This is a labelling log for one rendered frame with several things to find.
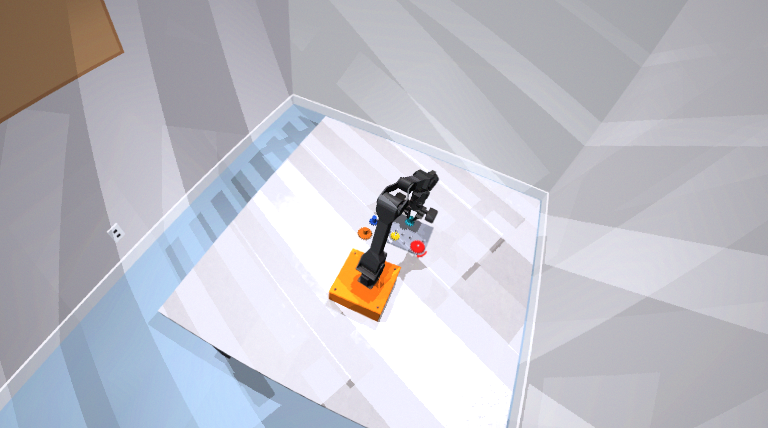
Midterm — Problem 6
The red gear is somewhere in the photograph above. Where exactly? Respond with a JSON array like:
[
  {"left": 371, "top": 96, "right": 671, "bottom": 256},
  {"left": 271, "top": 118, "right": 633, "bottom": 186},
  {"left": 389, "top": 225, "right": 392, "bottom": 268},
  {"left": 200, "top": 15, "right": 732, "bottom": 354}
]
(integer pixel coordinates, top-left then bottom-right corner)
[{"left": 410, "top": 241, "right": 425, "bottom": 254}]

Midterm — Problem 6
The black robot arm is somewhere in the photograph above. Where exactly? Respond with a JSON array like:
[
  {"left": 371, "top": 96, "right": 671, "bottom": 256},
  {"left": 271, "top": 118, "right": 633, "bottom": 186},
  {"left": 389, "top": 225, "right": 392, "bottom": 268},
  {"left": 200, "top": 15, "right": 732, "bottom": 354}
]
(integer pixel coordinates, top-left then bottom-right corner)
[{"left": 355, "top": 169, "right": 439, "bottom": 289}]

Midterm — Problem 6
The orange gear with hub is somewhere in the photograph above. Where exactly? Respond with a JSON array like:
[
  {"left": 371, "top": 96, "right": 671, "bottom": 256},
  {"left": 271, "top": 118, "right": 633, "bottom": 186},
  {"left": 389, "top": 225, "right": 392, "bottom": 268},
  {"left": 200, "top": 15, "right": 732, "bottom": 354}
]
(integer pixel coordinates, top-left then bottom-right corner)
[{"left": 357, "top": 227, "right": 372, "bottom": 241}]

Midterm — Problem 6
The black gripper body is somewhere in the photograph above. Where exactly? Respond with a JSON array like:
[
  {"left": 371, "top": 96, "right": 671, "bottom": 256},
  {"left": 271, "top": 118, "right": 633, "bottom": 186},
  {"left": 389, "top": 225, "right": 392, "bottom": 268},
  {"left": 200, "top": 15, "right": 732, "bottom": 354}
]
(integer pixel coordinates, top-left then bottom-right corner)
[{"left": 395, "top": 192, "right": 439, "bottom": 224}]

